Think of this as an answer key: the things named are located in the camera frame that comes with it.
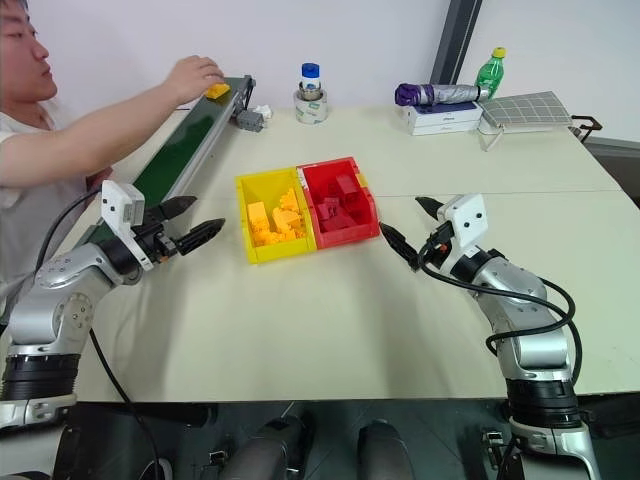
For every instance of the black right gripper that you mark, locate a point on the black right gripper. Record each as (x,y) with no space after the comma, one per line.
(440,245)

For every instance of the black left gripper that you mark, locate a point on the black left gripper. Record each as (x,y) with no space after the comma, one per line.
(155,240)

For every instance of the yellow toy brick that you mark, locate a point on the yellow toy brick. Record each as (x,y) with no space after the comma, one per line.
(257,214)
(218,91)
(290,198)
(286,219)

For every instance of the person's bare forearm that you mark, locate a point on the person's bare forearm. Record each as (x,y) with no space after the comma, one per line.
(90,140)

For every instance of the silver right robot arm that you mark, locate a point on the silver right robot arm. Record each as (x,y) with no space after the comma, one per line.
(530,320)

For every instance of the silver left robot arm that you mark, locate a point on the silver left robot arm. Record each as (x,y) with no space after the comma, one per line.
(55,300)

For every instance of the green conveyor belt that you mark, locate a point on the green conveyor belt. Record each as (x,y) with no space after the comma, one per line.
(175,150)

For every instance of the person's bare hand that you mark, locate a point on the person's bare hand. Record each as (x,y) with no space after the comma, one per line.
(192,77)

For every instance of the yellow plastic bin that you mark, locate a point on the yellow plastic bin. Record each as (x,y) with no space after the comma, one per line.
(260,187)

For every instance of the red toy brick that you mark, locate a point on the red toy brick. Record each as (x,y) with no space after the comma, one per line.
(327,209)
(347,187)

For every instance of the white flat box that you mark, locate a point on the white flat box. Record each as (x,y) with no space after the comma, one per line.
(445,127)
(440,114)

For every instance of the red plastic bin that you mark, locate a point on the red plastic bin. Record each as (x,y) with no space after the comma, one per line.
(320,172)

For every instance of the crumpled white paper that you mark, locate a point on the crumpled white paper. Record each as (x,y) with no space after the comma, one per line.
(263,111)

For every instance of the purple grey folded umbrella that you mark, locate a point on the purple grey folded umbrella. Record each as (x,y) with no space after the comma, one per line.
(440,93)

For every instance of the white tape roll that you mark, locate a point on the white tape roll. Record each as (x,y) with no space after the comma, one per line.
(311,110)

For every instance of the grey checked pad on stand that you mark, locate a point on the grey checked pad on stand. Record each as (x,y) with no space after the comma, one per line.
(525,110)

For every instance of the person's white shirt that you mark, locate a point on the person's white shirt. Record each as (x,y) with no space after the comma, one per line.
(20,220)

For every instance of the green plastic bottle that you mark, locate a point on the green plastic bottle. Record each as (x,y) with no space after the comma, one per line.
(491,72)

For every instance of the blue-capped white bottle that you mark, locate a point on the blue-capped white bottle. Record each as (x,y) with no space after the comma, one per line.
(310,77)

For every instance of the dark grey pillar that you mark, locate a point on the dark grey pillar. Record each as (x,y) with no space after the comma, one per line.
(455,40)

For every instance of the dark rounded shape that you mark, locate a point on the dark rounded shape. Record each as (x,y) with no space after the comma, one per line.
(270,450)
(385,452)

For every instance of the person's head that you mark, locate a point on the person's head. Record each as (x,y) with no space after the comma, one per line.
(20,55)

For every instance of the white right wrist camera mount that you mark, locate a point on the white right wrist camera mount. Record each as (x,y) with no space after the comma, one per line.
(467,220)

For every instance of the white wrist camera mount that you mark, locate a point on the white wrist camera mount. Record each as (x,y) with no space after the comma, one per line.
(467,220)
(116,202)

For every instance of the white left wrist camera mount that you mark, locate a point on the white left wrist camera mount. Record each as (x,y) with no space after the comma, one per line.
(116,202)

